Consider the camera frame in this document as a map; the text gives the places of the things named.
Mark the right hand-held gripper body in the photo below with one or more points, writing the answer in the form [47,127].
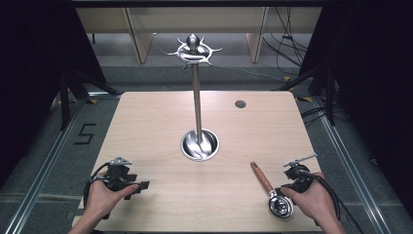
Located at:
[300,178]

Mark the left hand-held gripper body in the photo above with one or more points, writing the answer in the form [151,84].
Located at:
[117,177]

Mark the person's right hand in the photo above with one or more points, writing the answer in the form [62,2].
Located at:
[313,201]

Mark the person's left hand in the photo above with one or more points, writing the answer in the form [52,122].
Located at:
[102,200]

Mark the black tripod stand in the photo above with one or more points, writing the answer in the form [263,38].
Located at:
[66,104]
[329,104]

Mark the round grey table grommet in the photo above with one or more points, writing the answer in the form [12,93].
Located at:
[240,104]

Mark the metal utensil rack stand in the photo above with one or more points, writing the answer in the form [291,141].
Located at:
[196,97]

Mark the black curtain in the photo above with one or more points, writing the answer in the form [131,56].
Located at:
[373,91]
[35,81]

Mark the aluminium floor rail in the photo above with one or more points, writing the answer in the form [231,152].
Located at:
[354,169]
[42,172]

